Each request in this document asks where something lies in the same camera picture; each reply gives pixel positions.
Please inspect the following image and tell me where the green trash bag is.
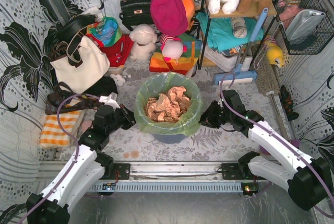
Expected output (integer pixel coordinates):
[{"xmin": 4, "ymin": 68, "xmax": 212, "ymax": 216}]
[{"xmin": 134, "ymin": 72, "xmax": 204, "ymax": 137}]

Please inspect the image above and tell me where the blue trash bin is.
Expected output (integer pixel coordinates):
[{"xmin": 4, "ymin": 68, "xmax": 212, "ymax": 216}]
[{"xmin": 152, "ymin": 134, "xmax": 186, "ymax": 144}]

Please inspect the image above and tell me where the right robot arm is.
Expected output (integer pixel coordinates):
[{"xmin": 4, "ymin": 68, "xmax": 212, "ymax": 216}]
[{"xmin": 200, "ymin": 90, "xmax": 333, "ymax": 210}]

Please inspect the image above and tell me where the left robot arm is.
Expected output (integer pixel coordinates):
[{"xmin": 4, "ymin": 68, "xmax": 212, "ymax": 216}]
[{"xmin": 26, "ymin": 104, "xmax": 136, "ymax": 223}]

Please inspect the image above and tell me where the rainbow striped bag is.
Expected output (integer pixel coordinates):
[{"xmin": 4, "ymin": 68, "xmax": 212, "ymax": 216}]
[{"xmin": 149, "ymin": 33, "xmax": 202, "ymax": 75}]

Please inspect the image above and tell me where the cream canvas tote bag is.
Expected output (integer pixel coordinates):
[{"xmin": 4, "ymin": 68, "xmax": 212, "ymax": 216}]
[{"xmin": 51, "ymin": 36, "xmax": 110, "ymax": 93}]

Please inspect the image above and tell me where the pink case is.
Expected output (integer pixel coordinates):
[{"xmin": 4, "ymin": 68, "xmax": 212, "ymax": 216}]
[{"xmin": 78, "ymin": 120, "xmax": 92, "ymax": 136}]

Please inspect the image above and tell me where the crumpled brown paper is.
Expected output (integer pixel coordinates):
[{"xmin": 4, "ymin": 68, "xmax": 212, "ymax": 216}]
[{"xmin": 144, "ymin": 86, "xmax": 191, "ymax": 123}]

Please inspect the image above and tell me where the white sneaker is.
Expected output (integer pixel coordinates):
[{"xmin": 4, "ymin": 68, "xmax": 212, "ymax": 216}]
[{"xmin": 204, "ymin": 48, "xmax": 253, "ymax": 72}]

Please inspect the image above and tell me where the wooden broom stick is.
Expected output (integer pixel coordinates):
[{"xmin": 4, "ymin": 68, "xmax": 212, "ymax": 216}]
[{"xmin": 266, "ymin": 64, "xmax": 291, "ymax": 141}]

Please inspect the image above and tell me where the red cloth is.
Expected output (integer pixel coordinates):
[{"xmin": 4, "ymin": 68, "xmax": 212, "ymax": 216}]
[{"xmin": 100, "ymin": 34, "xmax": 134, "ymax": 67}]

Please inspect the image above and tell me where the orange checkered cloth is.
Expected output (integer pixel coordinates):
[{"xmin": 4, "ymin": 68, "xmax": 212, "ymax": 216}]
[{"xmin": 39, "ymin": 110, "xmax": 86, "ymax": 148}]

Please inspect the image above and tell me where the black orange toy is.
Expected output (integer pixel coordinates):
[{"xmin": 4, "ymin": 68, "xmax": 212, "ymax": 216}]
[{"xmin": 279, "ymin": 85, "xmax": 299, "ymax": 121}]

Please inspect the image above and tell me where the pink white plush doll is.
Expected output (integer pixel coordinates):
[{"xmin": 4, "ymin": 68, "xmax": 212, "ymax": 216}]
[{"xmin": 160, "ymin": 34, "xmax": 187, "ymax": 61}]

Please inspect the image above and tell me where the teal cloth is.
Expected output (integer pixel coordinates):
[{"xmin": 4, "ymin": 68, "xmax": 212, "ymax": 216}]
[{"xmin": 206, "ymin": 18, "xmax": 256, "ymax": 51}]

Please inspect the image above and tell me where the cream plush sheep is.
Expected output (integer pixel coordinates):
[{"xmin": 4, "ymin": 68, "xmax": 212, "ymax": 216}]
[{"xmin": 129, "ymin": 24, "xmax": 158, "ymax": 61}]

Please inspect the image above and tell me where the red purple sock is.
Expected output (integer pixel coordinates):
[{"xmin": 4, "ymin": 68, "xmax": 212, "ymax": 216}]
[{"xmin": 260, "ymin": 139, "xmax": 300, "ymax": 155}]

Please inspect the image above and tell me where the yellow plush duck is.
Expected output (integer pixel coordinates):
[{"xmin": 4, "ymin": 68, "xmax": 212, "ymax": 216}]
[{"xmin": 264, "ymin": 37, "xmax": 283, "ymax": 68}]

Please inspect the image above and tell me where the colourful scarf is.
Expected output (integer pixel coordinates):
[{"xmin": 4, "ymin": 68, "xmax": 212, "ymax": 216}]
[{"xmin": 86, "ymin": 17, "xmax": 122, "ymax": 48}]

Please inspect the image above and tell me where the black leather handbag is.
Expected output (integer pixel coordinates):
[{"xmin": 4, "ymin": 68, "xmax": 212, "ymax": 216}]
[{"xmin": 119, "ymin": 0, "xmax": 154, "ymax": 31}]

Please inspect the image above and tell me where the magenta hat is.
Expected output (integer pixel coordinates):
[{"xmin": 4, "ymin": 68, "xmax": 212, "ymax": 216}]
[{"xmin": 150, "ymin": 0, "xmax": 188, "ymax": 37}]

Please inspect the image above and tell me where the black metal shelf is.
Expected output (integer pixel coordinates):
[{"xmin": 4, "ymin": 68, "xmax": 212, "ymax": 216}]
[{"xmin": 196, "ymin": 0, "xmax": 278, "ymax": 70}]

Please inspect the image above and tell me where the orange plush toy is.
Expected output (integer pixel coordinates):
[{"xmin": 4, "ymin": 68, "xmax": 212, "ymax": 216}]
[{"xmin": 182, "ymin": 0, "xmax": 195, "ymax": 26}]

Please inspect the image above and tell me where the silver pouch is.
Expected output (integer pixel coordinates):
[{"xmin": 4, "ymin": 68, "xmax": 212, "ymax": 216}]
[{"xmin": 285, "ymin": 9, "xmax": 326, "ymax": 41}]

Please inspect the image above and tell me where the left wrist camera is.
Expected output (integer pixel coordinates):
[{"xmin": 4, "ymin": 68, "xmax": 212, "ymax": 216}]
[{"xmin": 99, "ymin": 92, "xmax": 120, "ymax": 110}]

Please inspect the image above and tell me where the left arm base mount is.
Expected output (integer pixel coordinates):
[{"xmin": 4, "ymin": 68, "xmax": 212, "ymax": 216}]
[{"xmin": 100, "ymin": 163, "xmax": 130, "ymax": 180}]

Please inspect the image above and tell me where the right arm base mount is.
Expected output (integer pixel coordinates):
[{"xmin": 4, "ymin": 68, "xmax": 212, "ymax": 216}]
[{"xmin": 221, "ymin": 163, "xmax": 252, "ymax": 180}]

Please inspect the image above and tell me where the aluminium rail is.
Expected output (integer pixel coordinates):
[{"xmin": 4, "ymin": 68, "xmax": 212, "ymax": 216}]
[{"xmin": 39, "ymin": 160, "xmax": 320, "ymax": 182}]

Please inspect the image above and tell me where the grey cable duct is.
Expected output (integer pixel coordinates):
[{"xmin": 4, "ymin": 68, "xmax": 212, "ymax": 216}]
[{"xmin": 88, "ymin": 182, "xmax": 243, "ymax": 193}]

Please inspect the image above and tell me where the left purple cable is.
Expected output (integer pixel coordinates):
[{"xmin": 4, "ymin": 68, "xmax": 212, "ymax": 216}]
[{"xmin": 15, "ymin": 93, "xmax": 105, "ymax": 224}]

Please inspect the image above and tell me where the black wire basket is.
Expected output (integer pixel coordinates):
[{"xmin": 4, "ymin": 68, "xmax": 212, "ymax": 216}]
[{"xmin": 273, "ymin": 0, "xmax": 333, "ymax": 55}]

